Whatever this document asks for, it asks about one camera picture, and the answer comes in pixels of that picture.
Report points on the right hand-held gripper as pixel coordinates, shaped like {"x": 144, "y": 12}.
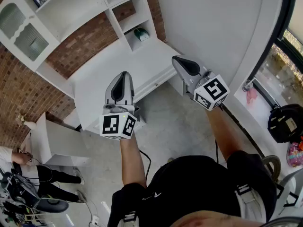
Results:
{"x": 214, "y": 91}

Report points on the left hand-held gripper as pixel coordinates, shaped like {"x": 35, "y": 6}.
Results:
{"x": 111, "y": 126}

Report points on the person's left forearm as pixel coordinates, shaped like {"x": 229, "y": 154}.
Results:
{"x": 132, "y": 162}

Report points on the person's right forearm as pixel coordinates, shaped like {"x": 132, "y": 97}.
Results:
{"x": 222, "y": 133}

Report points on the white shelving unit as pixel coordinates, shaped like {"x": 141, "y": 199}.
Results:
{"x": 106, "y": 63}

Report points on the green and white pouch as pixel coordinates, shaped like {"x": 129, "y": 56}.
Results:
{"x": 141, "y": 34}

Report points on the small clear glass cup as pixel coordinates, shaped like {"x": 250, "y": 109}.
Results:
{"x": 247, "y": 85}

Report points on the white low side cabinet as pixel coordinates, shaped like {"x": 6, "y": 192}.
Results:
{"x": 61, "y": 138}

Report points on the black framed window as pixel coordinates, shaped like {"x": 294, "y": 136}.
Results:
{"x": 279, "y": 70}

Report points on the small vase of dried flowers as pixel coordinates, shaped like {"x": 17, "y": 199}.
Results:
{"x": 28, "y": 124}

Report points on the white frosted glass cabinet door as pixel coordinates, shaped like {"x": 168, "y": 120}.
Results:
{"x": 10, "y": 20}
{"x": 30, "y": 42}

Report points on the black backpack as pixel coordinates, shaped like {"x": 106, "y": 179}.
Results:
{"x": 285, "y": 124}

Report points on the person's torso in black shirt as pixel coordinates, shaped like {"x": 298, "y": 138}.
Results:
{"x": 194, "y": 185}

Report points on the white power strip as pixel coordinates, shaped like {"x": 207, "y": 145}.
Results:
{"x": 94, "y": 220}

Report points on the black stool seat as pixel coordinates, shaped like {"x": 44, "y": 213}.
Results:
{"x": 53, "y": 206}

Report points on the colourful patterned bag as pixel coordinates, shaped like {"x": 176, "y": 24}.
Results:
{"x": 294, "y": 154}

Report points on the pile of black equipment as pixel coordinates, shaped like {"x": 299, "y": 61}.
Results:
{"x": 16, "y": 193}

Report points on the white chair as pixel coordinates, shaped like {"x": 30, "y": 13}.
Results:
{"x": 290, "y": 188}

